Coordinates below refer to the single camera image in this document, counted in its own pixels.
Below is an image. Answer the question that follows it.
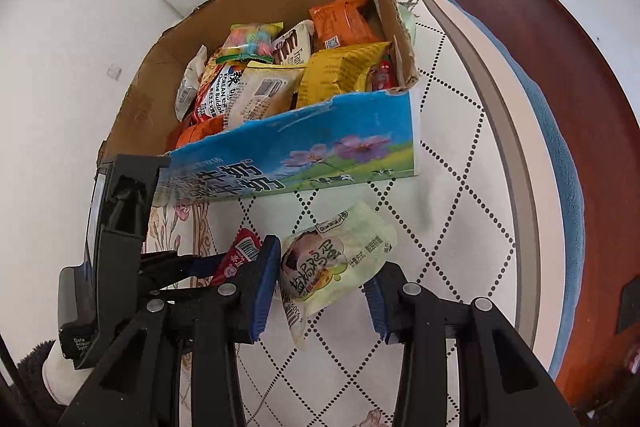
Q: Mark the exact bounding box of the floral printed bedsheet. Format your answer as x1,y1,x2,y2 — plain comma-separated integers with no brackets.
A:
140,0,568,427

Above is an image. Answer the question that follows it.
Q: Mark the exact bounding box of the dark object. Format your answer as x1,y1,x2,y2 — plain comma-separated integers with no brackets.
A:
616,277,640,335

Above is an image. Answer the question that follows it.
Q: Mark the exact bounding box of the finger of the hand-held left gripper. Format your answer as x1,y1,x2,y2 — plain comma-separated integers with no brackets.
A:
141,249,231,277
144,274,221,303

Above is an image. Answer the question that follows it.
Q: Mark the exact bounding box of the colourful candy packet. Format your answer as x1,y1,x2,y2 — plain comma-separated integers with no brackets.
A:
220,22,284,64

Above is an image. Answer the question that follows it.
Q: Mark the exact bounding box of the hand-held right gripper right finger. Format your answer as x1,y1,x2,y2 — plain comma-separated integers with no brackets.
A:
362,261,581,427

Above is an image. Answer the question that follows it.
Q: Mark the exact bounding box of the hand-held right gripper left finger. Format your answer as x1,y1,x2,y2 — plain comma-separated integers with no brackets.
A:
57,234,282,427

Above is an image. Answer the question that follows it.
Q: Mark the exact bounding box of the small red sausage packet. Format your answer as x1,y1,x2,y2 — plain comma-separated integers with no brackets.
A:
369,52,401,92

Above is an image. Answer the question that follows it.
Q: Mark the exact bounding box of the pale green egg packet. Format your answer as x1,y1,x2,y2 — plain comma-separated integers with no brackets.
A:
279,199,398,350

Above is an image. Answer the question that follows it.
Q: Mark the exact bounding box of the printed cardboard box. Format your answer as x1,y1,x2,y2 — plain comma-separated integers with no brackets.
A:
97,0,421,210

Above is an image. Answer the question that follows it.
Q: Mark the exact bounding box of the brown and white snack packet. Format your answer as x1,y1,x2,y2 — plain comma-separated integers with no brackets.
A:
272,19,316,66

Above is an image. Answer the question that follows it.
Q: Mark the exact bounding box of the small red barcode packet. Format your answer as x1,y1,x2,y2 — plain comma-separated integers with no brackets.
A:
209,228,263,288

